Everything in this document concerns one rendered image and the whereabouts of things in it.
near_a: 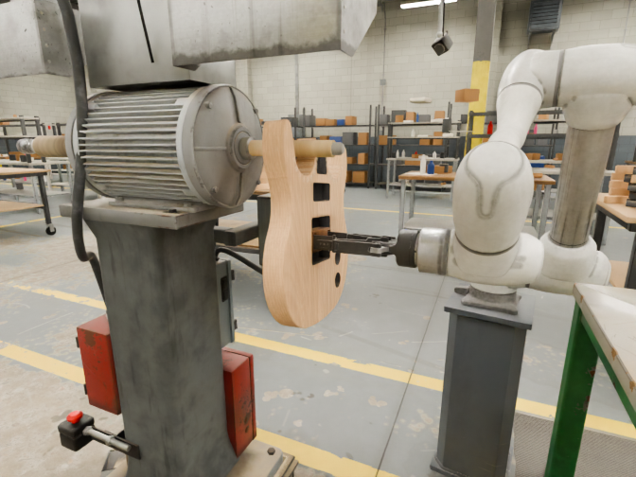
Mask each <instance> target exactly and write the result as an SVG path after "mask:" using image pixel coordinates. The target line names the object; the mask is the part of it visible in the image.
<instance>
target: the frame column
mask: <svg viewBox="0 0 636 477"><path fill-rule="evenodd" d="M83 220H84V221H85V223H86V224H87V226H88V227H89V229H90V230H91V232H92V233H93V235H94V236H95V238H96V239H97V250H98V257H99V264H100V270H101V277H102V284H103V290H104V296H105V303H106V310H107V316H108V322H109V329H110V335H111V342H112V349H113V354H114V361H115V373H116V380H117V387H118V393H119V399H120V406H121V413H122V419H123V425H124V432H125V438H126V440H128V441H130V442H133V443H134V444H137V445H139V450H140V457H141V459H140V460H137V459H135V458H133V457H131V456H129V455H128V458H129V460H128V469H127V472H126V475H125V477H226V475H227V474H228V473H229V472H230V470H231V469H232V468H233V467H234V465H235V464H236V463H237V461H238V460H239V458H237V457H236V454H235V451H234V449H233V446H232V444H231V442H230V439H229V435H228V432H227V421H226V408H225V393H224V380H223V366H222V353H221V326H220V312H219V297H218V284H217V270H216V257H215V242H214V227H215V224H216V221H217V219H214V220H211V221H205V222H201V223H198V224H194V225H191V226H188V227H185V228H181V229H177V230H174V229H166V228H158V227H149V226H141V225H133V224H125V223H117V222H108V221H93V220H85V219H83Z"/></svg>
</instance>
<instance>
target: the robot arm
mask: <svg viewBox="0 0 636 477"><path fill-rule="evenodd" d="M564 50H565V53H564ZM563 57H564V60H563ZM562 64H563V66H562ZM561 70H562V73H561ZM560 77H561V79H560ZM559 84H560V86H559ZM558 89H559V92H558ZM557 96H558V99H557ZM632 105H636V44H593V45H584V46H579V47H575V48H570V49H562V50H553V51H543V50H539V49H530V50H526V51H524V52H522V53H521V54H520V55H518V56H517V57H516V58H515V59H514V60H513V61H512V62H511V63H510V64H509V65H508V66H507V68H506V69H505V71H504V73H503V76H502V78H501V81H500V84H499V87H498V92H497V103H496V107H497V131H496V132H495V133H493V134H492V135H491V136H490V138H489V140H488V142H485V143H483V144H480V145H478V146H476V147H475V148H473V149H472V150H471V151H470V152H469V153H468V154H467V155H466V156H465V158H464V159H463V160H462V162H461V164H460V166H459V168H458V169H457V172H456V175H455V179H454V185H453V194H452V215H453V223H454V226H455V229H449V228H445V229H443V228H431V227H424V228H422V230H421V232H419V230H409V229H401V230H400V231H399V233H398V235H397V239H396V237H391V236H375V235H366V234H357V233H354V234H347V233H341V232H329V231H327V236H321V235H313V249H316V250H325V251H332V253H341V254H351V255H362V256H375V257H387V256H389V255H395V256H396V263H397V265H398V266H400V267H409V268H416V266H417V269H418V271H419V272H420V273H429V274H441V275H448V276H452V277H456V278H458V279H461V280H463V281H467V282H470V285H468V286H455V288H454V292H456V293H459V294H462V295H464V296H465V297H464V298H463V299H462V300H461V304H462V305H465V306H473V307H478V308H482V309H491V310H496V311H500V312H504V313H508V314H511V315H517V314H518V309H517V306H518V303H519V301H520V300H521V295H520V294H519V293H517V289H519V288H525V287H526V288H528V289H533V290H537V291H541V292H549V293H556V294H563V295H573V288H574V283H584V284H593V285H601V286H607V285H608V283H609V280H610V272H611V265H610V262H609V259H608V258H607V257H606V256H605V255H604V254H603V253H602V252H600V251H596V243H595V241H594V240H593V239H592V238H591V237H590V236H589V233H590V230H591V226H592V219H593V215H594V210H595V207H596V203H597V199H598V195H599V191H600V187H601V184H602V179H603V178H604V174H605V169H606V165H607V162H608V158H609V154H610V147H611V143H612V139H613V135H614V131H615V127H616V125H618V124H619V123H620V122H621V121H622V120H623V119H624V118H625V117H626V115H627V113H628V112H629V110H630V109H631V108H632ZM551 107H562V112H563V117H564V119H565V121H566V123H567V124H568V128H567V133H566V139H565V145H564V151H563V156H562V162H561V168H560V173H559V179H558V185H557V191H556V201H555V207H554V213H553V218H552V224H551V230H550V231H549V232H547V233H545V234H544V235H543V236H542V237H541V238H540V240H538V239H537V238H535V237H533V236H531V235H529V234H527V233H525V232H523V231H522V228H523V226H524V224H525V220H526V217H527V214H528V210H529V207H530V204H531V201H532V197H533V192H534V177H533V171H532V168H531V165H530V163H529V160H528V158H527V157H526V155H525V154H524V153H523V151H522V150H521V147H522V145H523V143H524V141H525V138H526V135H527V133H528V131H529V128H530V126H531V124H532V122H533V120H534V118H535V116H536V114H537V112H538V110H539V109H543V108H551Z"/></svg>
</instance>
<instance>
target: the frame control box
mask: <svg viewBox="0 0 636 477"><path fill-rule="evenodd" d="M256 201H257V226H258V250H259V265H261V266H263V255H264V247H265V242H266V237H267V234H268V230H269V225H270V219H271V193H268V194H264V195H260V196H257V198H256ZM219 253H225V254H227V255H229V256H232V257H233V258H235V259H237V260H239V261H240V262H242V263H244V264H245V265H247V266H248V267H250V268H252V269H253V270H255V271H256V272H258V273H260V274H262V275H263V269H262V268H260V267H259V266H257V265H256V264H255V263H253V262H251V261H250V260H248V259H247V258H245V257H243V256H241V255H239V254H238V253H236V252H234V251H232V250H230V249H227V248H224V247H219V248H217V249H216V250H215V257H216V262H219V259H220V258H219V257H218V255H219Z"/></svg>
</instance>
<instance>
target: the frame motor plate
mask: <svg viewBox="0 0 636 477"><path fill-rule="evenodd" d="M112 200H115V199H113V198H101V199H94V200H88V201H83V215H82V218H83V219H85V220H93V221H108V222H117V223H125V224H133V225H141V226H149V227H158V228H166V229H174V230H177V229H181V228H185V227H188V226H191V225H194V224H198V223H201V222H205V221H211V220H214V219H217V218H221V217H224V216H228V215H231V214H235V213H238V212H241V211H243V210H244V208H243V204H241V205H239V206H236V207H230V208H228V207H216V208H212V209H208V210H204V211H200V212H196V213H189V212H181V211H176V208H171V209H169V210H160V209H149V208H139V207H128V206H118V205H109V201H112ZM59 209H60V214H61V216H62V217H68V218H71V213H72V203H63V204H60V205H59Z"/></svg>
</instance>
